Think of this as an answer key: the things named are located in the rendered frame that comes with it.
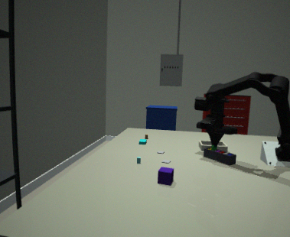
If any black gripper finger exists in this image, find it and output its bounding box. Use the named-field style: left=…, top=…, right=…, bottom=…
left=213, top=132, right=224, bottom=147
left=205, top=130, right=217, bottom=146

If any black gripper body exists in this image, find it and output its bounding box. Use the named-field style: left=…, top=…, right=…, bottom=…
left=197, top=112, right=237, bottom=135

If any small cyan rectangular block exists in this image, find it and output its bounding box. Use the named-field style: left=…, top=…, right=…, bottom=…
left=139, top=139, right=147, bottom=144

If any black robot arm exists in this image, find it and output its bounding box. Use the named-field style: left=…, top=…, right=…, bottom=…
left=194, top=72, right=290, bottom=162

